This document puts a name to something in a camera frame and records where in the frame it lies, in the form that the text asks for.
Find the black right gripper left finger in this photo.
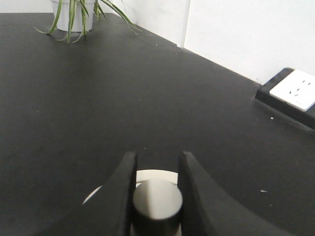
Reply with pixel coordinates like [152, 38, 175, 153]
[37, 151, 137, 236]

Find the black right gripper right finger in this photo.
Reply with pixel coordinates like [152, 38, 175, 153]
[178, 151, 289, 236]

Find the glass jar with white lid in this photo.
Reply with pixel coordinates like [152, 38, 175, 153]
[82, 169, 184, 236]

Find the black white power socket box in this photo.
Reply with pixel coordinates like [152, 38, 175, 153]
[255, 67, 315, 129]

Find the potted spider plant white pot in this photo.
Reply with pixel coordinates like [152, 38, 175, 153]
[33, 0, 143, 44]

